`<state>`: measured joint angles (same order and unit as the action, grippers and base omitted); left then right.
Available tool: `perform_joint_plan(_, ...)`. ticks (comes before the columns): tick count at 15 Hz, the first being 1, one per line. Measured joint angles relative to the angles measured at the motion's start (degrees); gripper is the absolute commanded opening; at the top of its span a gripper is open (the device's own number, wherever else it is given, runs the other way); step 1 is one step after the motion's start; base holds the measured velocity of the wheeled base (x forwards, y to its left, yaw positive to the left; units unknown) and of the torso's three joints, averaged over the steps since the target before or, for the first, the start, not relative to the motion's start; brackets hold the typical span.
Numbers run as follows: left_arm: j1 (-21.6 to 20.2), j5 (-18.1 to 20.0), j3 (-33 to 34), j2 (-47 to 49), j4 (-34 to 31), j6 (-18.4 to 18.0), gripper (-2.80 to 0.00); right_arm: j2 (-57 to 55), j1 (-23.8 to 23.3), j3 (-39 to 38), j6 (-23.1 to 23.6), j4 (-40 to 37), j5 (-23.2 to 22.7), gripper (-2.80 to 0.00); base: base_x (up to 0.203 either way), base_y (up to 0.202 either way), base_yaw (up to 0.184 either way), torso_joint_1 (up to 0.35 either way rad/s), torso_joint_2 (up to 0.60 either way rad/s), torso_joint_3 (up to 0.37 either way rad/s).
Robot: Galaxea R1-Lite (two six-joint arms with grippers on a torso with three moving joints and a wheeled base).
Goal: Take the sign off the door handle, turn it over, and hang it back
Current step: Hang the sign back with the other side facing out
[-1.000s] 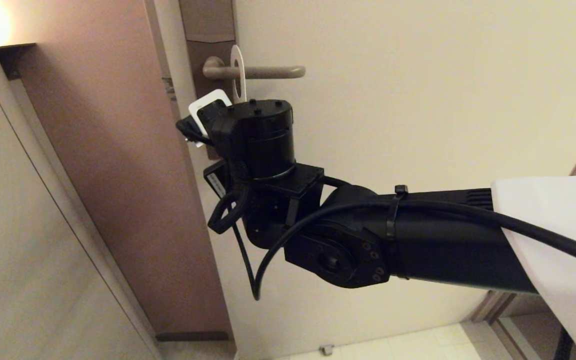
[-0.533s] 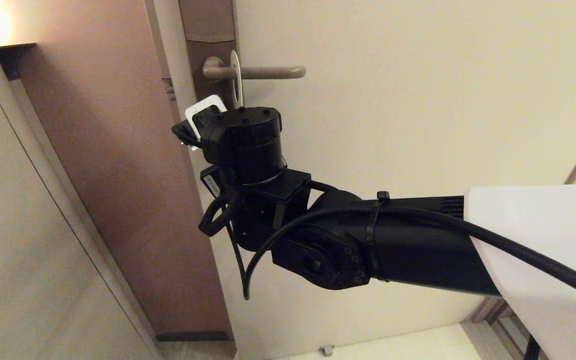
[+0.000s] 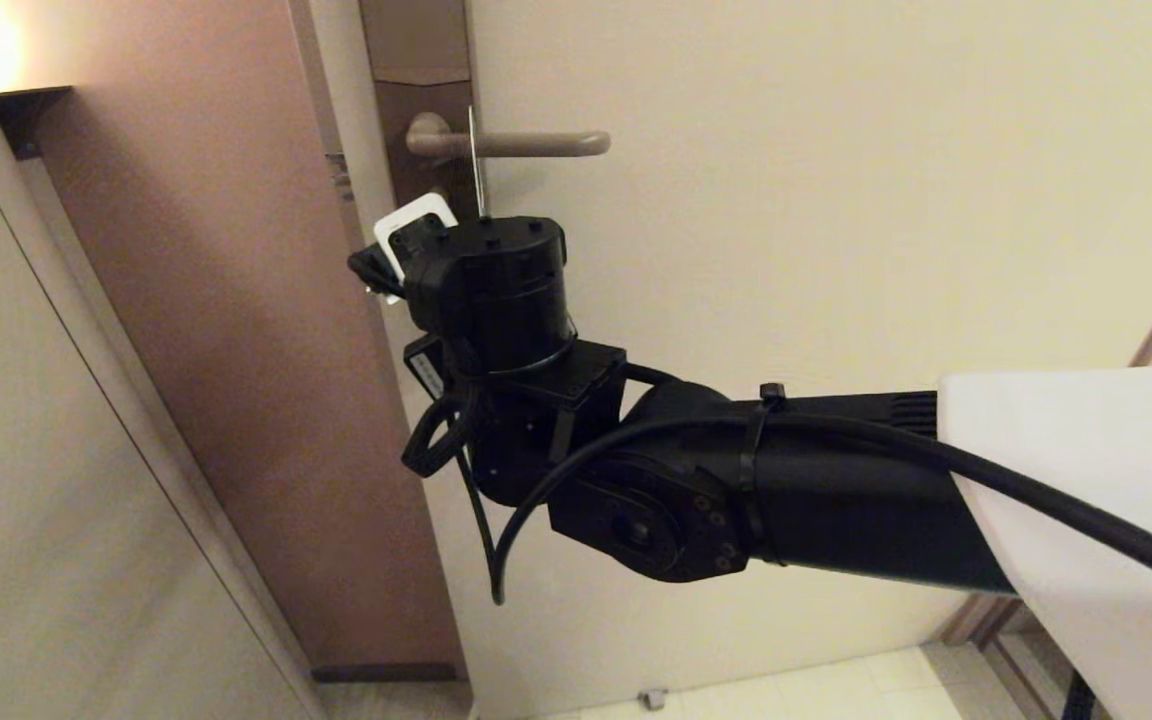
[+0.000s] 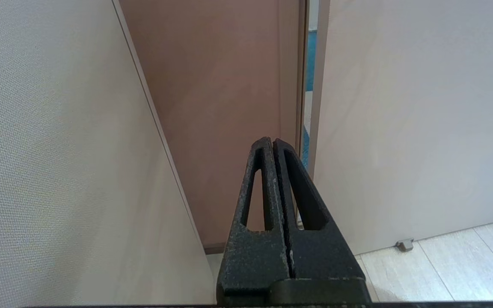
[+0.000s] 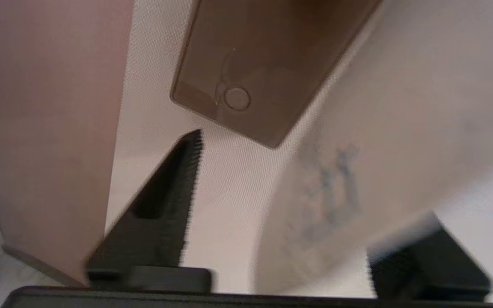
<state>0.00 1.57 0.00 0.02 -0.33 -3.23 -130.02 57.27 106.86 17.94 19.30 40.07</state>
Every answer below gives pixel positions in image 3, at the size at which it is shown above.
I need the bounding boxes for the black cable tie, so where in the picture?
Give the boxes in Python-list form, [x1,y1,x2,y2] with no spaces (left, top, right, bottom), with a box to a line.
[736,383,789,568]

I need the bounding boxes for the beige closet panel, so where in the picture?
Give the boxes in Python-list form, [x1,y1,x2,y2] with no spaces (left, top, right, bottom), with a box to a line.
[0,30,327,720]

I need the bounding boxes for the beige lever door handle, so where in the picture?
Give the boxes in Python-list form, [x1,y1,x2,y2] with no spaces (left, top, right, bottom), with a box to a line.
[406,112,613,162]

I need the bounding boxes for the smooth black arm cable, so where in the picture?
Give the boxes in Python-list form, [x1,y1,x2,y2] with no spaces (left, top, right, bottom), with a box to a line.
[489,412,1152,607]

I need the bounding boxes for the cream room door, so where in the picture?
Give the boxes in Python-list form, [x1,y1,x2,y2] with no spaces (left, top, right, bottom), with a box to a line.
[291,0,1152,720]

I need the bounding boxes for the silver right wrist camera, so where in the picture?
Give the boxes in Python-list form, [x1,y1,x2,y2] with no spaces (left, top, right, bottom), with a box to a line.
[373,192,460,307]

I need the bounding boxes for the dark brown baseboard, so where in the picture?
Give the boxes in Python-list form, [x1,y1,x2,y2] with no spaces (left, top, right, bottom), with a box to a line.
[311,663,467,685]

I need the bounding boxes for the dark wall lamp bracket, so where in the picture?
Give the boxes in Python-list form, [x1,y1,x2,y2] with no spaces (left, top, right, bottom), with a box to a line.
[0,87,75,162]

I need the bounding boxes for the brown door lock plate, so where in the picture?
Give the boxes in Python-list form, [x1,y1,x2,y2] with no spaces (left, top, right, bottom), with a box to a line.
[358,0,483,216]

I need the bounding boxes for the blue and white door hanger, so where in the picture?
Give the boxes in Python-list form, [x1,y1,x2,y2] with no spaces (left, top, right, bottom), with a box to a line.
[468,105,488,220]

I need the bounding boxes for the braided right arm cable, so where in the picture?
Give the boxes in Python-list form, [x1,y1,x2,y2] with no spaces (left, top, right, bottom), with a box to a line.
[401,390,478,480]

